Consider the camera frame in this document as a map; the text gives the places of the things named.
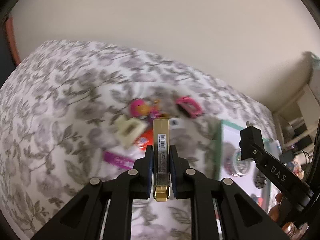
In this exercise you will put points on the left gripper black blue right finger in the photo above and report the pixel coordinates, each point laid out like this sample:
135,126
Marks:
219,209

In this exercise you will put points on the pink orange doll toy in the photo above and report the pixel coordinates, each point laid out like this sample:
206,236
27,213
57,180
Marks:
140,108

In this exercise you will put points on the orange red glue tube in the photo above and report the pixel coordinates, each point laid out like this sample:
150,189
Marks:
144,140

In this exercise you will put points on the gold harmonica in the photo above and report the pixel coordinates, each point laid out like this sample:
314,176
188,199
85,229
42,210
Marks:
161,144

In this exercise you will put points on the white round band device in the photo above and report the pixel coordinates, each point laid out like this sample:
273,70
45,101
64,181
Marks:
176,123

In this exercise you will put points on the pink smart watch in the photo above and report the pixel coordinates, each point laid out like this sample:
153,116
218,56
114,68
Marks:
189,107

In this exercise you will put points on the round colourful tin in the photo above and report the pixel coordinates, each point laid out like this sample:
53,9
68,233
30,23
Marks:
295,168

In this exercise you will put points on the black toy car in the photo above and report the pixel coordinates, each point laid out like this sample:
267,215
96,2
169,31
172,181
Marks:
260,180

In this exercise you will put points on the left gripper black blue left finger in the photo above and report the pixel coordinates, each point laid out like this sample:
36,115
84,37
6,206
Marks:
102,210

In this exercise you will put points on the cream hair claw clip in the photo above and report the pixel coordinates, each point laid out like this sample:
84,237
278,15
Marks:
128,130

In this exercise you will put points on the black plugged adapter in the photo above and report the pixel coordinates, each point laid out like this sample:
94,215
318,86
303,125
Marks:
287,157

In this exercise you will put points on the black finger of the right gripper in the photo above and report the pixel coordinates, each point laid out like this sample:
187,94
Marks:
297,192

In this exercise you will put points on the purple small toy bar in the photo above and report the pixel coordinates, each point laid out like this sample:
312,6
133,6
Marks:
118,160

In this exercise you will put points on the white power strip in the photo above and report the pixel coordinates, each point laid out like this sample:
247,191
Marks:
277,147

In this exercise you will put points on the floral grey white blanket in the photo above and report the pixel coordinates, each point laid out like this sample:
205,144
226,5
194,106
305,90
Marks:
57,113

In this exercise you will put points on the person's hand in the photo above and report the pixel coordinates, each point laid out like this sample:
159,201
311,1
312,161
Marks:
289,228

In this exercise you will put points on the round tin with beads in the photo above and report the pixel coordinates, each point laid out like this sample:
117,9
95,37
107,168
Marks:
239,167

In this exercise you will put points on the cream white toy shelf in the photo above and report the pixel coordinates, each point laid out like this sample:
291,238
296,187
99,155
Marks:
297,120

